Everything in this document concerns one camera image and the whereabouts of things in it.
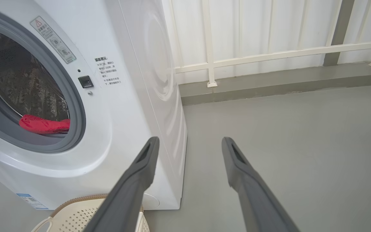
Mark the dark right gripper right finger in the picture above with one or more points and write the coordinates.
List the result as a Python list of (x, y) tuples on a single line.
[(256, 199)]

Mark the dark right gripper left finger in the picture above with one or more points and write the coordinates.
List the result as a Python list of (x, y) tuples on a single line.
[(124, 199)]

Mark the red garment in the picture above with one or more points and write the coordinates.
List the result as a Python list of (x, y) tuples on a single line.
[(40, 125)]

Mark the cream perforated laundry basket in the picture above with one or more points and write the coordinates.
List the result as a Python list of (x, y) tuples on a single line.
[(72, 219)]

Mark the white front-load washing machine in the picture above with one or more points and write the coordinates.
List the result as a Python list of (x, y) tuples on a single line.
[(134, 96)]

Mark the black door latch socket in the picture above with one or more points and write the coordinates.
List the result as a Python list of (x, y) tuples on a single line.
[(85, 82)]

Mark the steel washing machine drum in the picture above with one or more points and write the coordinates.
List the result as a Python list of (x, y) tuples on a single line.
[(21, 80)]

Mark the round drain filter cover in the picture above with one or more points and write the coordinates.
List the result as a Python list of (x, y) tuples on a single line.
[(151, 201)]

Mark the blue energy label sticker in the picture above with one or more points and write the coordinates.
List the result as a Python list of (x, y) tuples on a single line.
[(32, 201)]

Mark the grey concrete curb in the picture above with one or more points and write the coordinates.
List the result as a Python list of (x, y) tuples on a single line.
[(269, 83)]

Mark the white metal railing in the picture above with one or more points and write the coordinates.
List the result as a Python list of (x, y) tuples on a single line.
[(269, 55)]

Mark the grey warning sticker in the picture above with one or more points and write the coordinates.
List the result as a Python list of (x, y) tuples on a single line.
[(53, 40)]

